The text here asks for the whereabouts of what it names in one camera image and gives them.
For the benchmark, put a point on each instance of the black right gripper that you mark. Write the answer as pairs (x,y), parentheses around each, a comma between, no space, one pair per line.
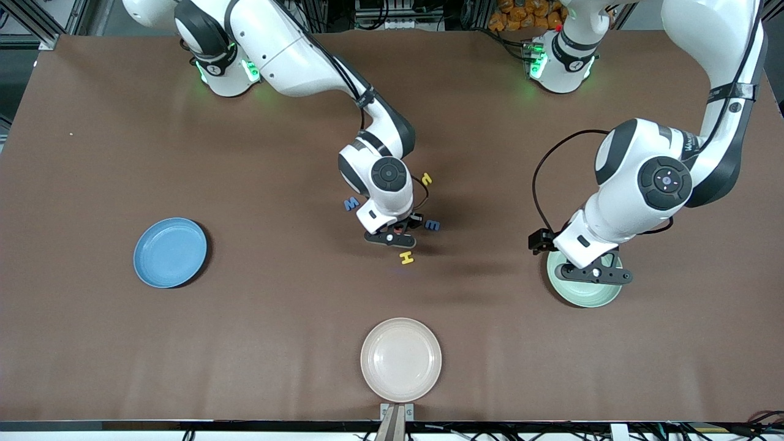
(411,222)

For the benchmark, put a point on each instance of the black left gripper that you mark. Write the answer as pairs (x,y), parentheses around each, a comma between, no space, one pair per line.
(541,240)

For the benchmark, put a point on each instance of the blue foam lowercase letter m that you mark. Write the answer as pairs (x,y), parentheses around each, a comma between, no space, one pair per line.
(432,226)

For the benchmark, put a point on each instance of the yellow foam letter H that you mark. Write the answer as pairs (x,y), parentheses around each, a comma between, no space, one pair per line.
(407,258)

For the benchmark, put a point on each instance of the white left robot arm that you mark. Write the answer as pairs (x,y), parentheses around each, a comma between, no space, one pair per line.
(625,202)

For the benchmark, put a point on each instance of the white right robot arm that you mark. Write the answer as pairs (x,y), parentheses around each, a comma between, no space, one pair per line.
(275,43)

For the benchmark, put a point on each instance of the green round plate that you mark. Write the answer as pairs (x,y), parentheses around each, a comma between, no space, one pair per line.
(582,297)

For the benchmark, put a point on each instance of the blue foam uppercase letter M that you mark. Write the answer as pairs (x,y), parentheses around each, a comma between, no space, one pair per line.
(351,204)

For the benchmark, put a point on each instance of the beige round plate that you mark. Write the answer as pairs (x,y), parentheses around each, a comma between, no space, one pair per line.
(401,359)

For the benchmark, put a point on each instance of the blue round plate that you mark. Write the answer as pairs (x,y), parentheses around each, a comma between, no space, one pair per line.
(170,252)

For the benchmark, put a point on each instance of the white power strip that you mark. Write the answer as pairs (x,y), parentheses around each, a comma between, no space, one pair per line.
(398,24)

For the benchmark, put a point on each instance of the orange packaged items pile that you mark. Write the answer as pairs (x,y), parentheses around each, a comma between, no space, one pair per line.
(511,15)

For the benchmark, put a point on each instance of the brown table cover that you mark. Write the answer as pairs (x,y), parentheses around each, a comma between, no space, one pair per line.
(92,367)

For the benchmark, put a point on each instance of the metal table edge bracket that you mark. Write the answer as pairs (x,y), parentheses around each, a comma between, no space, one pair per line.
(397,422)

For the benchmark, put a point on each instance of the aluminium frame profile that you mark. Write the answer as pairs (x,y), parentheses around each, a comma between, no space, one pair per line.
(46,37)

